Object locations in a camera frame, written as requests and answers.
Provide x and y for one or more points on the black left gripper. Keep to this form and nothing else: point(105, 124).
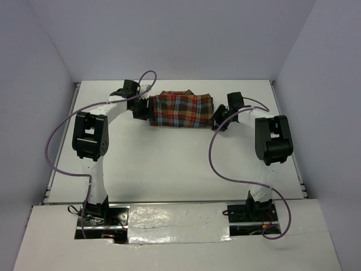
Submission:
point(144, 113)

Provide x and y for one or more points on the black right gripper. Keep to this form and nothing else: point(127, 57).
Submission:
point(217, 116)

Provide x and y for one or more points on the plaid long sleeve shirt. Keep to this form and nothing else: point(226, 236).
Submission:
point(181, 109)

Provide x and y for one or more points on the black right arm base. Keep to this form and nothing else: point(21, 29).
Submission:
point(251, 211)

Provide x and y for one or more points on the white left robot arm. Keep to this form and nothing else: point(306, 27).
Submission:
point(91, 137)

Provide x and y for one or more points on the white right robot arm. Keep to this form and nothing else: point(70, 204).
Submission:
point(273, 143)

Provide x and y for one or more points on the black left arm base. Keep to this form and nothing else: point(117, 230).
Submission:
point(100, 214)

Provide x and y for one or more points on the glossy white tape patch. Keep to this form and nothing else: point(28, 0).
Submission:
point(177, 223)

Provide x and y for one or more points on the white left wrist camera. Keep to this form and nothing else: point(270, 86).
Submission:
point(144, 89)

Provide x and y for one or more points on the aluminium table frame rail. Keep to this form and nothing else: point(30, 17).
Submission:
point(301, 181)

